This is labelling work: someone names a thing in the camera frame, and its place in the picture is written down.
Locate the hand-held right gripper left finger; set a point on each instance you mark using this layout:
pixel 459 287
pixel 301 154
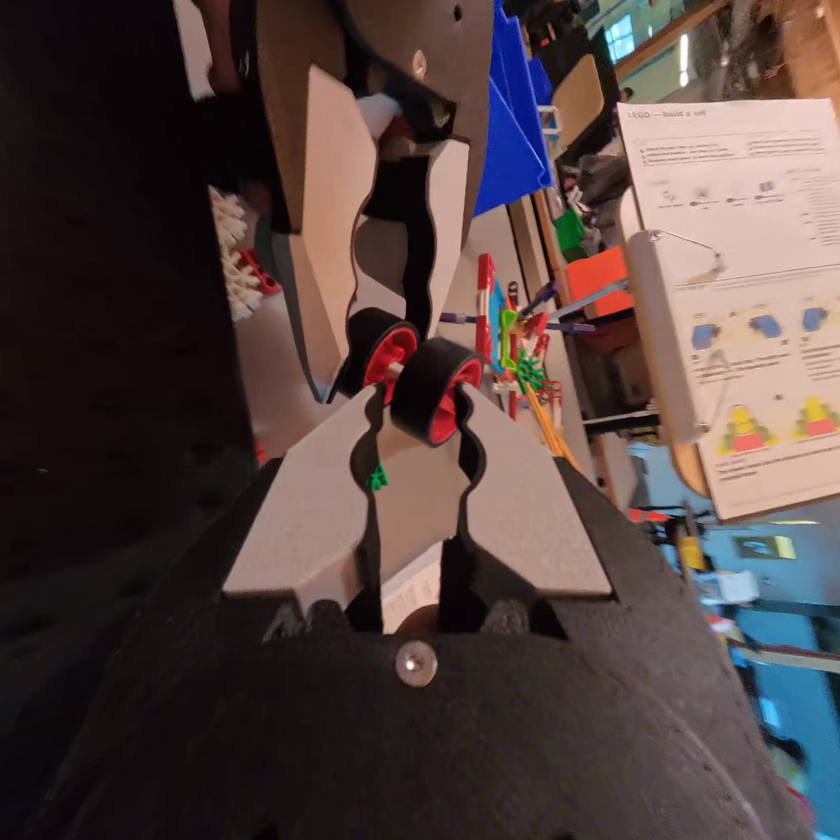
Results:
pixel 302 525

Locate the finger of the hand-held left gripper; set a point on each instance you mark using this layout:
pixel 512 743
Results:
pixel 449 197
pixel 334 164

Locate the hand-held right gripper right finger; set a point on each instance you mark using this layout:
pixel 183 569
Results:
pixel 538 525

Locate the blue plastic bin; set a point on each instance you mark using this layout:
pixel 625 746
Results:
pixel 512 131

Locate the person's right hand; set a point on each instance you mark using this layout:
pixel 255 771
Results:
pixel 420 620

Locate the green fan connector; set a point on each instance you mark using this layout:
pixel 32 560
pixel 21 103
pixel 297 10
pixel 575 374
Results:
pixel 377 478

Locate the tan curved board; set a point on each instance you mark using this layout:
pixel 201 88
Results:
pixel 577 105

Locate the white snowflake connector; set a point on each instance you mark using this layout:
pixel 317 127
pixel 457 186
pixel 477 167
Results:
pixel 243 289
pixel 228 223

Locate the white instruction booklet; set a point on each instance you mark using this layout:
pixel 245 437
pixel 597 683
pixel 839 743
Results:
pixel 410 590

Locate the red fan connector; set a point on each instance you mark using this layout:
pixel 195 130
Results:
pixel 262 275

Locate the colourful construction toy model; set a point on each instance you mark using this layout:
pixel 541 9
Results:
pixel 506 331

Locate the black perforated chair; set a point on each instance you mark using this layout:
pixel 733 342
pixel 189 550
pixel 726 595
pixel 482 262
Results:
pixel 98 328

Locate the printed instruction sheet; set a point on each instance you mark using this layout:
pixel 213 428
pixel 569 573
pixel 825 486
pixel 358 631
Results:
pixel 754 229

